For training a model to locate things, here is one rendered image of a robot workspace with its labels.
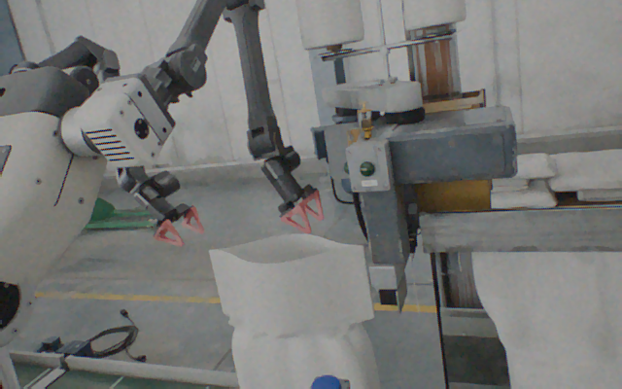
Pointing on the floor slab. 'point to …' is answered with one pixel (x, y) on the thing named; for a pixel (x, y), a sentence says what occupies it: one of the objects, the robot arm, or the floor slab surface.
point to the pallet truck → (118, 216)
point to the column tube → (425, 57)
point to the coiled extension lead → (120, 342)
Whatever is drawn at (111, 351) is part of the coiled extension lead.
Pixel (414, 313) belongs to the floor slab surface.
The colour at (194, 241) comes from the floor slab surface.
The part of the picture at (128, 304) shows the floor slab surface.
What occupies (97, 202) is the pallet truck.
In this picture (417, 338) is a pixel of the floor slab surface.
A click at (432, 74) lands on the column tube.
